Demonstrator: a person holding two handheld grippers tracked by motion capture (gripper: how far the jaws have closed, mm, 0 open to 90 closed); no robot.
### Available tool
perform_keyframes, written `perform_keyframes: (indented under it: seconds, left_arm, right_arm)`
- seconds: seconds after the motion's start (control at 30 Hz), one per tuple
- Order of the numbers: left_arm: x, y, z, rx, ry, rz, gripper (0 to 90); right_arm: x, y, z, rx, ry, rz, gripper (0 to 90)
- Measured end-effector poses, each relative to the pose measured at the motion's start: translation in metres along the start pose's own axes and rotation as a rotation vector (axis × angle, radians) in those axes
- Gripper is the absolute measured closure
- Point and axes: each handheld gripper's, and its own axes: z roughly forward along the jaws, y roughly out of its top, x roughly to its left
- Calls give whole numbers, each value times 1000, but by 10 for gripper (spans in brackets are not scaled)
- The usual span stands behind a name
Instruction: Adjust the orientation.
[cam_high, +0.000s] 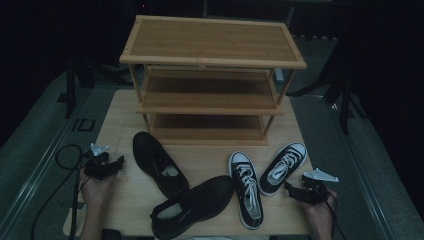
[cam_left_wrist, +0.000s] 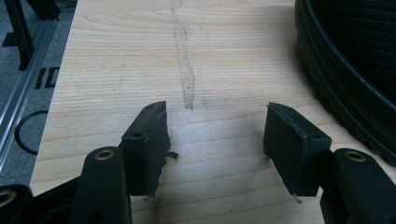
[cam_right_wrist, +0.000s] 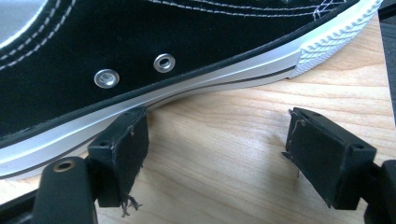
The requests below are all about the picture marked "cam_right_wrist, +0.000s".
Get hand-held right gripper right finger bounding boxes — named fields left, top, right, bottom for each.
left=281, top=106, right=377, bottom=211

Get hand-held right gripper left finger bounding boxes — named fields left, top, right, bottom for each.
left=87, top=106, right=149, bottom=209

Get black white canvas sneaker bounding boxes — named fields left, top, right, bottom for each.
left=0, top=0, right=385, bottom=181

